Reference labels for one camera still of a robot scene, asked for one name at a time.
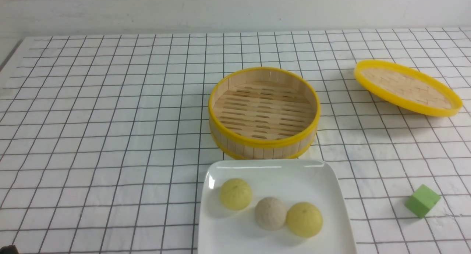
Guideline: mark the dark object at edge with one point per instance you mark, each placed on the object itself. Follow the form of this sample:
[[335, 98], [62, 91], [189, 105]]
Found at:
[[11, 249]]

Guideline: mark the white steamed bun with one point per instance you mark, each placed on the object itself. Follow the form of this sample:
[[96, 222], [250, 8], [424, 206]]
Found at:
[[270, 213]]

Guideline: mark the white grid tablecloth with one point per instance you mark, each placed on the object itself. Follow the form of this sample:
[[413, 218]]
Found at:
[[105, 140]]

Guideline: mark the yellow steamed bun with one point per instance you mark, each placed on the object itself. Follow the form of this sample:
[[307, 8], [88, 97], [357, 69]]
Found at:
[[235, 194]]

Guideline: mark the white square plate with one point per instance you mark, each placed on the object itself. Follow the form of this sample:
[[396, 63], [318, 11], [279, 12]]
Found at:
[[222, 231]]

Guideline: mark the yellow bamboo steamer basket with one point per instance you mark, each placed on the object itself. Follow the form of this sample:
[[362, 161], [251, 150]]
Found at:
[[263, 113]]

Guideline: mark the green cube block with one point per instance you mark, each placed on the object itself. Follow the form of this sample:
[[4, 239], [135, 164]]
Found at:
[[422, 201]]

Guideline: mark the yellow bamboo steamer lid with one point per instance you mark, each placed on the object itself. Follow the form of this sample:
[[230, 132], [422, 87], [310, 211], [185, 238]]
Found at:
[[407, 88]]

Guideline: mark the yellow bun on plate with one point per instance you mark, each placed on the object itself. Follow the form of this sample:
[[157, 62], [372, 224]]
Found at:
[[304, 220]]

